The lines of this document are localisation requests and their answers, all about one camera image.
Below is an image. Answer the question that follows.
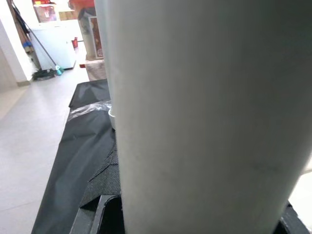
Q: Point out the orange lidded storage box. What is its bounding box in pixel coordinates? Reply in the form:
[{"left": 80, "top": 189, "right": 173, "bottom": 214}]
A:
[{"left": 68, "top": 0, "right": 105, "bottom": 59}]

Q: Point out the red printed carton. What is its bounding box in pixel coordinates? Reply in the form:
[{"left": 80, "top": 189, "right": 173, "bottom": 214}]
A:
[{"left": 33, "top": 0, "right": 60, "bottom": 24}]

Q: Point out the white plastic children table top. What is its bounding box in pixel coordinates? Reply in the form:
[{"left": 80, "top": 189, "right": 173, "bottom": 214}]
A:
[{"left": 108, "top": 107, "right": 312, "bottom": 213}]

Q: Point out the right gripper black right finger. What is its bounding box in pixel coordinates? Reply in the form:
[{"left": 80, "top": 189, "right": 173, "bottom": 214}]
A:
[{"left": 273, "top": 201, "right": 312, "bottom": 234}]

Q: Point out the beige cloth covered bench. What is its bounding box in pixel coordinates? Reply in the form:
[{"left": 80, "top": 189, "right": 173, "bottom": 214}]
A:
[{"left": 84, "top": 58, "right": 108, "bottom": 81}]

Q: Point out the clear plastic film piece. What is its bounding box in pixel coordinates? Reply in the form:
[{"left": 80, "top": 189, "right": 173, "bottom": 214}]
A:
[{"left": 68, "top": 99, "right": 113, "bottom": 122}]

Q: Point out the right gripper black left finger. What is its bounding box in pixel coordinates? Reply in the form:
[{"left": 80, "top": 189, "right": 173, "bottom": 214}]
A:
[{"left": 70, "top": 143, "right": 125, "bottom": 234}]

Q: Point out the black tablecloth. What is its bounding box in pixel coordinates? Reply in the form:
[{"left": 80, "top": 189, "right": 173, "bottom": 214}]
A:
[{"left": 31, "top": 79, "right": 121, "bottom": 234}]

